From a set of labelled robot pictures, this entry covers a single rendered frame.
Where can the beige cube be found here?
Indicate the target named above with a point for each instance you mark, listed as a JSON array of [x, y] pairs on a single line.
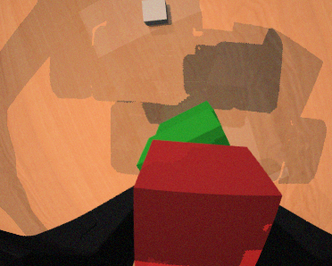
[[154, 12]]

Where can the red block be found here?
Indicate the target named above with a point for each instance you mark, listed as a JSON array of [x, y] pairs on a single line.
[[201, 205]]

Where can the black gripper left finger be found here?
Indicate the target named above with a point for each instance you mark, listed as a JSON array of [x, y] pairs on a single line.
[[102, 237]]

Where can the green block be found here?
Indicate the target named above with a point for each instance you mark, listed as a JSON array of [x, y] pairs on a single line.
[[202, 128], [184, 115]]

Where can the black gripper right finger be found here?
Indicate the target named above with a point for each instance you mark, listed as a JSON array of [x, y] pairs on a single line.
[[294, 242]]

